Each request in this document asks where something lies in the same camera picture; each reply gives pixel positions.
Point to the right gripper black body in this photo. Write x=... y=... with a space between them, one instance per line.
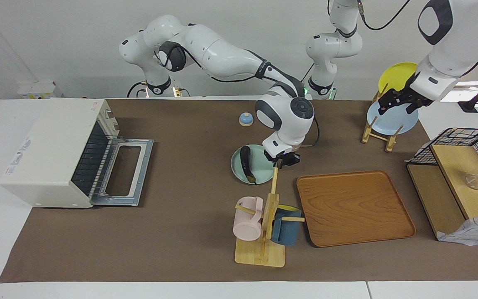
x=280 y=157

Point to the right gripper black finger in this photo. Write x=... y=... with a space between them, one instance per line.
x=295 y=159
x=281 y=163

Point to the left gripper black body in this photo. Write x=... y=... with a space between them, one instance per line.
x=401 y=96

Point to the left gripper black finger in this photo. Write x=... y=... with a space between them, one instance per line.
x=412 y=108
x=383 y=109

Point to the teal plate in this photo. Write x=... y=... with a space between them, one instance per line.
x=259 y=168

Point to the dark purple eggplant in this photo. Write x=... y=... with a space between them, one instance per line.
x=245 y=160

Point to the glass oven door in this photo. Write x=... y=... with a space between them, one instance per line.
x=125 y=195

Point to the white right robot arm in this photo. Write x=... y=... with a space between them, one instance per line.
x=218 y=56

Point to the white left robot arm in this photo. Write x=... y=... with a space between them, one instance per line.
x=454 y=37

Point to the white toaster oven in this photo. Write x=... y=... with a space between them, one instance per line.
x=56 y=153

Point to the light blue plate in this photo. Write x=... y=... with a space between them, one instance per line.
x=392 y=120

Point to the yellow plate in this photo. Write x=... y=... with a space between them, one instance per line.
x=396 y=74

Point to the wooden dish rack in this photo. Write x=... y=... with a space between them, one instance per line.
x=389 y=141

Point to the blue bell with knob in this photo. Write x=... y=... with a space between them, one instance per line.
x=246 y=120

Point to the dark blue mug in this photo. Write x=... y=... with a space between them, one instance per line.
x=286 y=228

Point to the pink mug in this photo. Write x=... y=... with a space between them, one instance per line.
x=246 y=224

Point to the wooden serving tray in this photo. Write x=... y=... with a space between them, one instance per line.
x=353 y=207

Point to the wooden shelf unit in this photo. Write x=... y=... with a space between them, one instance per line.
x=450 y=187

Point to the wooden mug tree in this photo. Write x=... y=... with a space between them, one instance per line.
x=264 y=251

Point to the clear glass cup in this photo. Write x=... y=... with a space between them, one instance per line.
x=473 y=181

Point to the brown table mat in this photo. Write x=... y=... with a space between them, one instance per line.
x=181 y=232

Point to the white small boxes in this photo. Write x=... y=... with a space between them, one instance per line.
x=36 y=89

